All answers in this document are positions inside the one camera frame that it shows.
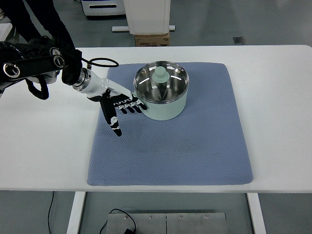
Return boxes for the white table frame legs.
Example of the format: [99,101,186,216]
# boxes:
[66,192,267,234]

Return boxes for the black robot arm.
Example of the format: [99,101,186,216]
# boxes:
[0,37,147,136]

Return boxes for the mint green pot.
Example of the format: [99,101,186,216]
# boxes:
[131,60,190,121]

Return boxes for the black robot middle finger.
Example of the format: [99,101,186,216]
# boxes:
[129,101,144,113]

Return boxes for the white appliance with slot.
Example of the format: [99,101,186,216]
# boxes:
[81,0,125,17]

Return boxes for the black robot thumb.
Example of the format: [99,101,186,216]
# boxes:
[100,89,122,137]

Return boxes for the grey metal floor plate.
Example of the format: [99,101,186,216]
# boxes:
[106,213,228,234]

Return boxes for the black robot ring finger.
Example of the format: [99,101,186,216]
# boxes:
[124,104,135,113]

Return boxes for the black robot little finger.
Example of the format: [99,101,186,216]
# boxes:
[116,104,127,114]

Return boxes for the white cabinet on stand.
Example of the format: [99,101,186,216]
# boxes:
[112,0,176,35]

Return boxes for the black floor cable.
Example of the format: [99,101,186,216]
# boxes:
[47,191,55,234]

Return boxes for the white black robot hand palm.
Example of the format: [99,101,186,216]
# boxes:
[72,68,132,99]

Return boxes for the person in dark clothes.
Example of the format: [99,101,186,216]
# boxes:
[0,0,76,49]

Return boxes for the blue quilted mat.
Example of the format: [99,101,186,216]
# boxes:
[87,62,254,186]

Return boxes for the small grey floor plate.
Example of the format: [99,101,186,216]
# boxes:
[233,37,247,45]

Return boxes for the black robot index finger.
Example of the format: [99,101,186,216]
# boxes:
[133,97,147,110]

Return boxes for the brown cardboard box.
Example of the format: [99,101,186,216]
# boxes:
[135,33,170,47]

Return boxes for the black power adapter cable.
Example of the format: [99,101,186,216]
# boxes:
[99,208,137,234]

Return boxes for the glass lid green knob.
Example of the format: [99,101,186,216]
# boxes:
[134,61,189,104]

